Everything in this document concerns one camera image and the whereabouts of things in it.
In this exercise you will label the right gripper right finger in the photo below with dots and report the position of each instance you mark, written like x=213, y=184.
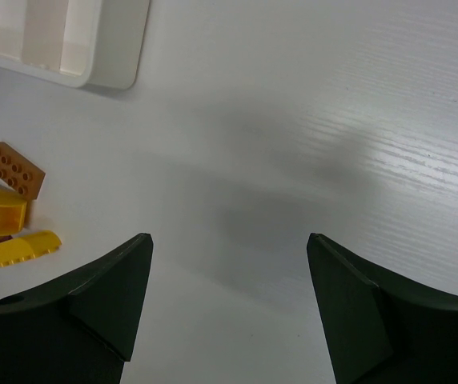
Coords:
x=381, y=327

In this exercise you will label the yellow lego brick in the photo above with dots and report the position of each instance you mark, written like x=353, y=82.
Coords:
x=28, y=247

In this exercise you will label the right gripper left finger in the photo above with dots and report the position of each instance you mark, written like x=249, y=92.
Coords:
x=80, y=327

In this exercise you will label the white three-compartment tray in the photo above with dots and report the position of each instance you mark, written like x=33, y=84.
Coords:
x=74, y=43

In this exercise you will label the brown flat lego brick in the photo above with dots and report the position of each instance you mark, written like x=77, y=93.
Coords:
x=19, y=173

